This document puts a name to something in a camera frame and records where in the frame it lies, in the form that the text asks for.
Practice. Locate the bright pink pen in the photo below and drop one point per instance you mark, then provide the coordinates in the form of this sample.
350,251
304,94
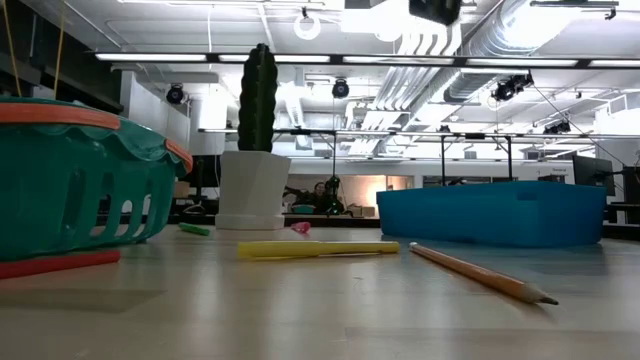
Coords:
301,227

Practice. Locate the orange wooden pencil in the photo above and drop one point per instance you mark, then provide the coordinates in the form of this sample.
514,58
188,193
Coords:
480,274

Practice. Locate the yellow pen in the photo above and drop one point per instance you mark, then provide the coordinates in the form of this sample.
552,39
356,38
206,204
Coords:
310,249

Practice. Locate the green pen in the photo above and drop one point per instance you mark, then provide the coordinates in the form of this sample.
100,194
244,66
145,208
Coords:
194,229

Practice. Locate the black background robot arm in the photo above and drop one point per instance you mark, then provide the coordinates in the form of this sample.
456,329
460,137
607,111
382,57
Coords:
334,185

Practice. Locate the black track spotlight cluster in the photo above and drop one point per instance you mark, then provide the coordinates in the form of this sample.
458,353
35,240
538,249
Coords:
557,127
510,87

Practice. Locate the overhead light bar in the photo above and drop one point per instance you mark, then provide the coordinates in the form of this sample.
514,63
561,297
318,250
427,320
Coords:
336,59

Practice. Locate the round black ceiling lamp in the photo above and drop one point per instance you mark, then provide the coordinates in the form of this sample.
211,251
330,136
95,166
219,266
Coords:
175,94
340,89

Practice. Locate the green cactus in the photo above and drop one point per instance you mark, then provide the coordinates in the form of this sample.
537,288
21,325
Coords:
257,100

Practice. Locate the blue plastic bin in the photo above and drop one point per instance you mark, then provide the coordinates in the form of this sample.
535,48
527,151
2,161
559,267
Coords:
490,215

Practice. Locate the cardboard box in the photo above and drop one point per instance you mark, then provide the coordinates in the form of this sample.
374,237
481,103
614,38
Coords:
362,211

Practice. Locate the person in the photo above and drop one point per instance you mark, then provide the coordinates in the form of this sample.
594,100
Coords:
318,190

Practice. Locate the black computer monitor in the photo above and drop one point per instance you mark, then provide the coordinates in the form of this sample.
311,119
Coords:
200,170
592,175

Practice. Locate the white hexagonal plant pot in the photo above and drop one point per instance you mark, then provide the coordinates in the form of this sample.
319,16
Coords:
252,190

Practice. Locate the red pencil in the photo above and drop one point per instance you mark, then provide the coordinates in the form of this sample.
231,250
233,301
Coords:
55,264

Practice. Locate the silver ventilation duct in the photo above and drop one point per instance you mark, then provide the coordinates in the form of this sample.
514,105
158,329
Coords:
500,40

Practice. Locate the black background frame stand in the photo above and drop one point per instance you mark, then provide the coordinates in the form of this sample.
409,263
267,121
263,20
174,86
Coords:
442,160

